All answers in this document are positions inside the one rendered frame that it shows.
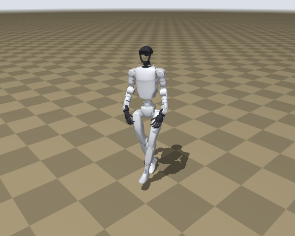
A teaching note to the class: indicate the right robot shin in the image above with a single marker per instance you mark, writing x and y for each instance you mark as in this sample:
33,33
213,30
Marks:
144,150

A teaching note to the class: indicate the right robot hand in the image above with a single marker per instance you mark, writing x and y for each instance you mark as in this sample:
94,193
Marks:
127,115

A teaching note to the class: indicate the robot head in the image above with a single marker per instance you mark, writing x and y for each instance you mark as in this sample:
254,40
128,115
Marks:
147,51

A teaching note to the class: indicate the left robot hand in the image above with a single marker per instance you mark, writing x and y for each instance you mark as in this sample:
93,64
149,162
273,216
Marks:
158,119

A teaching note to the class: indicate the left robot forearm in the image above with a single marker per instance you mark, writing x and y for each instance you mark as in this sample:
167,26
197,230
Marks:
164,100

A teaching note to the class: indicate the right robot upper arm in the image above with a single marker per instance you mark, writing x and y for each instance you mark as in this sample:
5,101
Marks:
131,81

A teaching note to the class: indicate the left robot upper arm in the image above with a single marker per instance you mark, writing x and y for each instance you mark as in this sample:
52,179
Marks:
161,73

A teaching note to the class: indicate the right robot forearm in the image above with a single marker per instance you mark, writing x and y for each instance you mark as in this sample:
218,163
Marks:
127,100

